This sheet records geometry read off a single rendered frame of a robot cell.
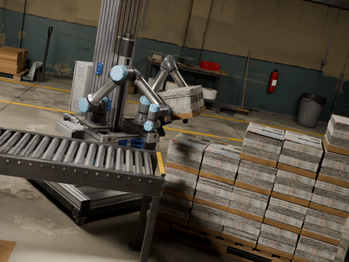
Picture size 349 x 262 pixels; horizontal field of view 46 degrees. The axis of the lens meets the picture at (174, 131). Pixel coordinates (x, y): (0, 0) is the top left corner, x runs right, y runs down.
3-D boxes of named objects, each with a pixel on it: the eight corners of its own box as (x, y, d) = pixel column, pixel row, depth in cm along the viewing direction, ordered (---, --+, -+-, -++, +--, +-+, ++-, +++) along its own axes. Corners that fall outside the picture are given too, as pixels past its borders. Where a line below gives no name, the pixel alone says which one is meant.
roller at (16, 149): (31, 140, 291) (32, 133, 290) (13, 162, 246) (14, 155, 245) (24, 139, 291) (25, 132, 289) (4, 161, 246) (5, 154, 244)
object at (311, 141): (285, 130, 346) (286, 129, 345) (320, 139, 339) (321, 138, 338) (283, 139, 311) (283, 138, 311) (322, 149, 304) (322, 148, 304)
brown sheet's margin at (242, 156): (243, 146, 356) (244, 142, 355) (276, 155, 350) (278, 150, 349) (238, 157, 320) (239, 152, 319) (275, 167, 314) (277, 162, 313)
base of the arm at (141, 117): (131, 119, 377) (132, 108, 375) (143, 119, 388) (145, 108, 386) (141, 124, 367) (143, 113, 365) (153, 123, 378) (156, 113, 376)
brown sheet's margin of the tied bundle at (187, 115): (165, 119, 342) (164, 114, 341) (199, 115, 332) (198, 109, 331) (158, 121, 327) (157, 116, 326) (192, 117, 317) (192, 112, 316)
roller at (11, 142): (22, 138, 290) (22, 131, 289) (2, 161, 245) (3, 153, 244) (14, 137, 290) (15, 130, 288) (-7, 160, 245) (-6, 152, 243)
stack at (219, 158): (164, 214, 390) (182, 130, 369) (288, 253, 363) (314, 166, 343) (150, 231, 353) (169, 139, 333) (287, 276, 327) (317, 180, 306)
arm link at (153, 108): (156, 102, 303) (153, 117, 305) (147, 103, 293) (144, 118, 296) (165, 105, 299) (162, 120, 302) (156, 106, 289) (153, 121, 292)
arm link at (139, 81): (129, 73, 326) (165, 119, 313) (120, 73, 317) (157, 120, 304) (137, 62, 321) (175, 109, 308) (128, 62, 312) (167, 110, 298)
